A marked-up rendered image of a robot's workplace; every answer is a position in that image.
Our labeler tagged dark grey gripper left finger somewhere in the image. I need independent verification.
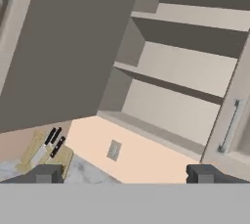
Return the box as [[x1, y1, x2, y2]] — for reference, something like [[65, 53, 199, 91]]
[[2, 163, 65, 184]]

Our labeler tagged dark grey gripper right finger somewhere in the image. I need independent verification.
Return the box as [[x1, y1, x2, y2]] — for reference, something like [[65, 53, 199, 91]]
[[186, 163, 250, 184]]

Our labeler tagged closed beige cabinet door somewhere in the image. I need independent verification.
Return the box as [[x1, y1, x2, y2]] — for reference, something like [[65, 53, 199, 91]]
[[199, 31, 250, 181]]

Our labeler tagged open grey cabinet door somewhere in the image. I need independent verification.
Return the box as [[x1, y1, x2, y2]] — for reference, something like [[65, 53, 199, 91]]
[[0, 0, 146, 134]]

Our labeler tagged wooden knife block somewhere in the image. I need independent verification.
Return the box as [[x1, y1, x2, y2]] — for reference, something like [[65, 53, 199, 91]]
[[15, 130, 74, 181]]

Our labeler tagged black handled knife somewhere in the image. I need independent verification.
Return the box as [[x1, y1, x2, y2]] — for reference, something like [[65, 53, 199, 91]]
[[50, 127, 63, 145], [43, 127, 57, 147], [49, 135, 66, 159]]

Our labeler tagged grey bar door handle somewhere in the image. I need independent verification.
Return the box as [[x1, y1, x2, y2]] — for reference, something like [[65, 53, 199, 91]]
[[217, 99, 241, 154]]

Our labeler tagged grey wall socket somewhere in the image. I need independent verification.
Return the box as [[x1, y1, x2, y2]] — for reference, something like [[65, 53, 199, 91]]
[[106, 139, 123, 162]]

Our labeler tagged open beige wall cabinet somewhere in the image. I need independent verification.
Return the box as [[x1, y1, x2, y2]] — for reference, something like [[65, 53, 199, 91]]
[[97, 0, 250, 163]]

